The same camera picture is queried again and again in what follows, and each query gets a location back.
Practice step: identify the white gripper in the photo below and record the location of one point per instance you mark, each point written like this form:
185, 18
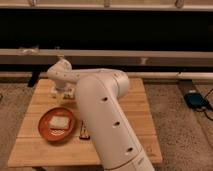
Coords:
62, 85

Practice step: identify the clear plastic bottle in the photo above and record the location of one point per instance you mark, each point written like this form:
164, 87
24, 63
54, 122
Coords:
67, 93

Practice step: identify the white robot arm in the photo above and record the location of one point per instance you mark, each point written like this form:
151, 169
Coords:
96, 94

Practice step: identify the white sponge in bowl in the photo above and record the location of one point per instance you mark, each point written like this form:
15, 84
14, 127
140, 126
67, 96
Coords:
59, 122

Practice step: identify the orange ceramic bowl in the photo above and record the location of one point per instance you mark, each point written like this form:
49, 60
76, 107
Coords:
55, 135

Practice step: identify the red chocolate bar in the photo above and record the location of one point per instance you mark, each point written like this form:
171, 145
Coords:
84, 135

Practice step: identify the wooden table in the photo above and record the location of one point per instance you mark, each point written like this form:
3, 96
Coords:
31, 150

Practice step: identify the black device on floor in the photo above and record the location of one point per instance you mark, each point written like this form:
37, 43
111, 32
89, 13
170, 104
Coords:
194, 100

